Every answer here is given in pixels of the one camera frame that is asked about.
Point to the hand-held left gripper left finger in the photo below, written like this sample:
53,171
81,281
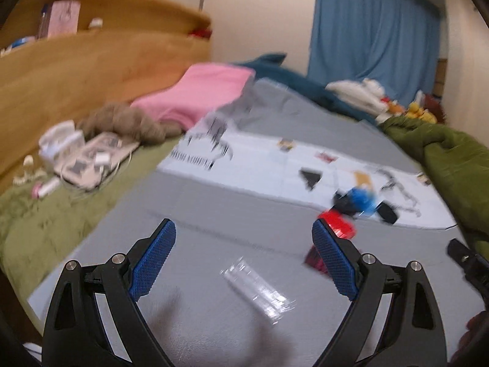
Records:
152,260

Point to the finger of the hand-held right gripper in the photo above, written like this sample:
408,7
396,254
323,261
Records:
460,252

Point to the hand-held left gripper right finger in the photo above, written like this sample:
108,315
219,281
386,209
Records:
336,262

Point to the red wrapper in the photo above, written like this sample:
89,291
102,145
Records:
340,223

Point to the black wrapper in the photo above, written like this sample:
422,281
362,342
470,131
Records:
342,202

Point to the blue plastic wrapper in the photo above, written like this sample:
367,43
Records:
363,198

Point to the white foam net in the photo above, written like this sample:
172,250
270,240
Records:
256,290

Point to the person's right hand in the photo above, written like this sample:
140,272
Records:
475,336

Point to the grey printed sheet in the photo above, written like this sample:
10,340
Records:
229,244

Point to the green fleece blanket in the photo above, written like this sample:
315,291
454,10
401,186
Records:
450,153

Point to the white charger plug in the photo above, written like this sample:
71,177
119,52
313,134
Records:
102,158

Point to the pink white tube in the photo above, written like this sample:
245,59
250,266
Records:
46,188

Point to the yellow bear plush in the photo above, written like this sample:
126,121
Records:
414,111
429,115

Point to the brown plush toy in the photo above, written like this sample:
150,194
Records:
126,120

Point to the dark red cushion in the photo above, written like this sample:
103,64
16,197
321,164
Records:
435,105

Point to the white box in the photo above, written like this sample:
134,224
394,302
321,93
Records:
61,141

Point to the small white figurine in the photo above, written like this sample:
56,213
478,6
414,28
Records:
28,160

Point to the red plush toy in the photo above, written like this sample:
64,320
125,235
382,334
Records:
389,106

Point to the white plush toy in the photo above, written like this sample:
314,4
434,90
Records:
355,91

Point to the pink pillow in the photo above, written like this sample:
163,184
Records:
198,91

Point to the wooden shelf unit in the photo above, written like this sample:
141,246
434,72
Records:
440,76

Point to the blue shark plush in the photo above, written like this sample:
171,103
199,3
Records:
298,84

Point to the wooden headboard shelf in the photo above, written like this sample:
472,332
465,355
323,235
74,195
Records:
95,65

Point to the blue curtain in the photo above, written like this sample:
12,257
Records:
366,38

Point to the red shelf ornament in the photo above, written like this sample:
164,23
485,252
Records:
200,33

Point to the small doll figure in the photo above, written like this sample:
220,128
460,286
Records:
95,23

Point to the blue shelf item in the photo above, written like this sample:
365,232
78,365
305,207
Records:
21,43

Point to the pink box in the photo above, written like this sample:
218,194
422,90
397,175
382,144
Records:
61,19

